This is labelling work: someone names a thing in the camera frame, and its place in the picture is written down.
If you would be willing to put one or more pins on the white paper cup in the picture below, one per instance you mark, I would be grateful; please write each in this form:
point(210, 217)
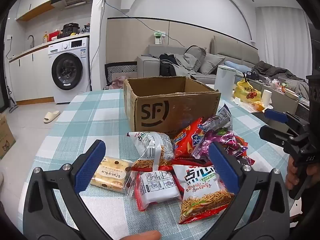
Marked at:
point(266, 97)

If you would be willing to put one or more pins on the beige slipper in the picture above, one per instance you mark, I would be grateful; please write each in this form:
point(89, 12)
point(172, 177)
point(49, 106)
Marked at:
point(51, 117)

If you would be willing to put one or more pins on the grey garment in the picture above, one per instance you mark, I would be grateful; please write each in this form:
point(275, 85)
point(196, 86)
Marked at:
point(185, 61)

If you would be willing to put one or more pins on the printed cardboard box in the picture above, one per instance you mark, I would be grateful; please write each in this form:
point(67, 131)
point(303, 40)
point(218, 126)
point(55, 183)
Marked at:
point(6, 137)

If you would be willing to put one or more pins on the metal faucet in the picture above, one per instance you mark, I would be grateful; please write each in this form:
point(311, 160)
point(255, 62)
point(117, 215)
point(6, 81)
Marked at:
point(31, 40)

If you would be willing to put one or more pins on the white noodle snack packet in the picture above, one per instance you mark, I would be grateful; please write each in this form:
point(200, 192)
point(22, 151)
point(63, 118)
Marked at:
point(152, 147)

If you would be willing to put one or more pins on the grey mop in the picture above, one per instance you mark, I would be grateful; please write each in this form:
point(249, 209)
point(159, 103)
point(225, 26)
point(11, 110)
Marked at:
point(12, 102)

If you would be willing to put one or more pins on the dark grey pillow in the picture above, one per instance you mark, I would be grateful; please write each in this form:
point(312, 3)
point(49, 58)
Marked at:
point(196, 55)

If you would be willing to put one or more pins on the red cone snack packet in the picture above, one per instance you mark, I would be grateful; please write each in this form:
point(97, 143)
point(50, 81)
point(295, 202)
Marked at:
point(186, 140)

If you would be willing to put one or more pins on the red box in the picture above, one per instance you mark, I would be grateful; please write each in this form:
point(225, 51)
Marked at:
point(53, 36)

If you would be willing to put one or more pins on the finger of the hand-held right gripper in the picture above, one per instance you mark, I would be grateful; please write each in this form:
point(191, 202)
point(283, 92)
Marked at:
point(275, 115)
point(272, 136)

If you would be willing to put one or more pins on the white washing machine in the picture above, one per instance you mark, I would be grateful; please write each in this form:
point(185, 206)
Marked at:
point(67, 67)

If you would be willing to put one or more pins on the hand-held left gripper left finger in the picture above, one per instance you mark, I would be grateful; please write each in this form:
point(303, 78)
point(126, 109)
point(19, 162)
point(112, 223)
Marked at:
point(90, 165)

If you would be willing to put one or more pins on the black pressure cooker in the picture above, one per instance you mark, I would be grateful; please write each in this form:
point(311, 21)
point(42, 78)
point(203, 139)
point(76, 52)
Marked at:
point(70, 30)

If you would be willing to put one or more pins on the checked tablecloth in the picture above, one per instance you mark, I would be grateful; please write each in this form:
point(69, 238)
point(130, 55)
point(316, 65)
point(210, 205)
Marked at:
point(100, 105)

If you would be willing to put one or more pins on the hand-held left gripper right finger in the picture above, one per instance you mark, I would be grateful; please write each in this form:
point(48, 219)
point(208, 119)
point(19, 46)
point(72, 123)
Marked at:
point(223, 170)

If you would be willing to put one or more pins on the light grey pillow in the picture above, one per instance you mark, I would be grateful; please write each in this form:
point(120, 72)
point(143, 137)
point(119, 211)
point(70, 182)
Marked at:
point(212, 63)

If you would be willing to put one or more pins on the dark blanket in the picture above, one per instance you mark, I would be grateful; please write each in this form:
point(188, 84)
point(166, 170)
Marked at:
point(272, 70)

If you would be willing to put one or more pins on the person's left hand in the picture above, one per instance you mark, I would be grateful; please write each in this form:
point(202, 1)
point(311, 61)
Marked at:
point(142, 236)

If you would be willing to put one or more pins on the black jacket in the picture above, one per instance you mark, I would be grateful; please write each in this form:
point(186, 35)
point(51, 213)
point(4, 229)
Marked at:
point(166, 68)

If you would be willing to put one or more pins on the yellow cracker packet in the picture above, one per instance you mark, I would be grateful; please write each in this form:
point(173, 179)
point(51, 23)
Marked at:
point(110, 177)

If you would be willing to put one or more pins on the yellow plastic bag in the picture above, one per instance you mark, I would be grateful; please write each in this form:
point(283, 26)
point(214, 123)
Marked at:
point(246, 91)

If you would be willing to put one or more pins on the white curtain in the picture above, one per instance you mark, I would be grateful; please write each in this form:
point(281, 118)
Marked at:
point(282, 37)

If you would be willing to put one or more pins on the person's right hand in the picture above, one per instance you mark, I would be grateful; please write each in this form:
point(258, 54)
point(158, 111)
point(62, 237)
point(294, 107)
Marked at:
point(290, 175)

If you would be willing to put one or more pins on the white upper cabinet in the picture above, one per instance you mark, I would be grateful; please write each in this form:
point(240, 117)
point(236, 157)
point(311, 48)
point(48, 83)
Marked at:
point(37, 5)

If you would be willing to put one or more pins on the white wall device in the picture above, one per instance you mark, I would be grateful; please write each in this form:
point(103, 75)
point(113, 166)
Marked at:
point(158, 38)

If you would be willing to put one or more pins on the yellow bottle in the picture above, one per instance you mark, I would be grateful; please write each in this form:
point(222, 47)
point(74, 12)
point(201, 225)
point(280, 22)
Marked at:
point(45, 38)

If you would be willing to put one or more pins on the pink cloth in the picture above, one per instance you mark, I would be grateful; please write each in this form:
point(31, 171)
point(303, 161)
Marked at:
point(118, 83)

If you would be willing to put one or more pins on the brown cardboard box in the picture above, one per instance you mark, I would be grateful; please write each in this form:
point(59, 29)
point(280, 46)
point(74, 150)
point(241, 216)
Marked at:
point(155, 110)

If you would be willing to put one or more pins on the white red-edged packet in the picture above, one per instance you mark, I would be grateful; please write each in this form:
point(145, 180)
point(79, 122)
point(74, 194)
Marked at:
point(157, 187)

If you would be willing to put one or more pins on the light blue pillow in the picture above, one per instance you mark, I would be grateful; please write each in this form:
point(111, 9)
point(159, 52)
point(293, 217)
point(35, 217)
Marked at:
point(237, 66)

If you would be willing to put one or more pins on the purple snack packet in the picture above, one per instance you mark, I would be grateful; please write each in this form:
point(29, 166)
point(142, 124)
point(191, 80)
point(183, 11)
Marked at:
point(225, 140)

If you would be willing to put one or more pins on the silver snack packet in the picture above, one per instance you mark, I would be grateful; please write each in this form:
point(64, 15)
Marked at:
point(221, 120)

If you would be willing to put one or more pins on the white trash bin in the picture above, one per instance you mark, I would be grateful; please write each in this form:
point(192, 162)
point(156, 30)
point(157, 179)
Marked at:
point(225, 82)

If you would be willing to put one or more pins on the grey sofa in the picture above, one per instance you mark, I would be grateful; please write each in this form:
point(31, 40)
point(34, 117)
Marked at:
point(147, 66)

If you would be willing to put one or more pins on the red noodle snack packet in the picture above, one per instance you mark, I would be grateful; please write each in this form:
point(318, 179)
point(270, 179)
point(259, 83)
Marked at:
point(200, 197)

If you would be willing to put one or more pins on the red cookie packet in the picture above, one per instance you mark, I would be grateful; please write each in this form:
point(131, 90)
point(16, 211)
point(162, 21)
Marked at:
point(242, 146)
point(247, 160)

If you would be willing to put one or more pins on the white kitchen counter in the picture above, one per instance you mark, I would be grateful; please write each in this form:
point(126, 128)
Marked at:
point(27, 75)

